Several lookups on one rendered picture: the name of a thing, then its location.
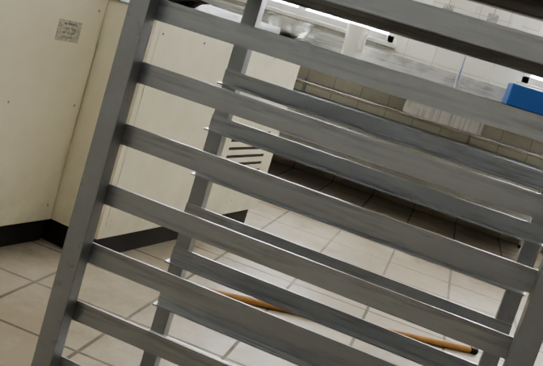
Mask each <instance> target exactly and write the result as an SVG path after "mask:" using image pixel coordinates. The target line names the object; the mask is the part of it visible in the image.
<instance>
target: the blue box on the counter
mask: <svg viewBox="0 0 543 366"><path fill-rule="evenodd" d="M502 103H504V104H506V105H509V106H513V107H517V108H519V109H523V110H525V111H530V112H533V113H536V114H538V115H541V116H543V91H541V90H536V89H533V88H531V87H528V86H523V85H520V84H517V83H513V82H509V83H508V84H507V89H506V91H505V94H504V96H503V100H502Z"/></svg>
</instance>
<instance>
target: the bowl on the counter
mask: <svg viewBox="0 0 543 366"><path fill-rule="evenodd" d="M267 19H268V22H269V25H272V26H275V27H279V28H280V34H279V35H282V36H287V37H289V38H292V39H300V38H305V37H306V36H307V35H308V34H310V33H311V32H312V30H313V28H314V25H313V24H310V23H306V22H303V21H300V20H297V19H293V18H290V17H287V16H284V15H279V14H277V13H273V12H270V11H268V16H267Z"/></svg>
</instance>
